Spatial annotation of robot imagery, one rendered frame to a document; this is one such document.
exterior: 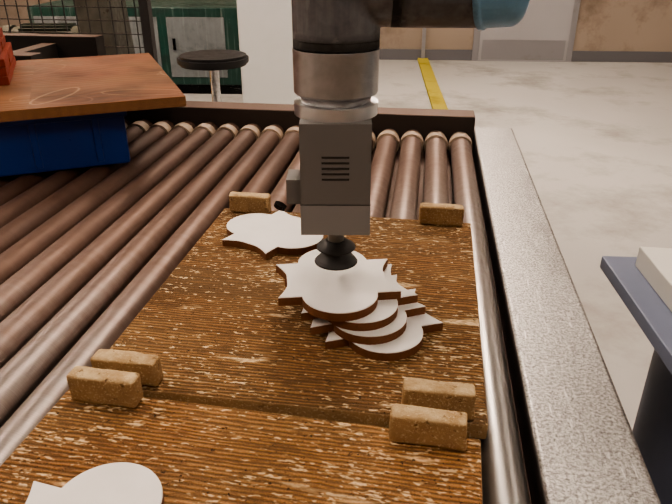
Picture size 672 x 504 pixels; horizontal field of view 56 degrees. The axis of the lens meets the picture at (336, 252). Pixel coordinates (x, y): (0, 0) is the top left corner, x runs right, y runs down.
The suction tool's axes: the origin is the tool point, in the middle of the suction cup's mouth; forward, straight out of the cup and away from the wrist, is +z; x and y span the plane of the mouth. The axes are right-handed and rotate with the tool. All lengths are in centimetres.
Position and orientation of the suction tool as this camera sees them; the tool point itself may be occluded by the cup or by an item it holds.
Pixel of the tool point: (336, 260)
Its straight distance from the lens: 64.1
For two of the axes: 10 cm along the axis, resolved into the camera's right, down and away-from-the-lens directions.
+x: 10.0, 0.0, -0.1
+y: -0.1, 4.4, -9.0
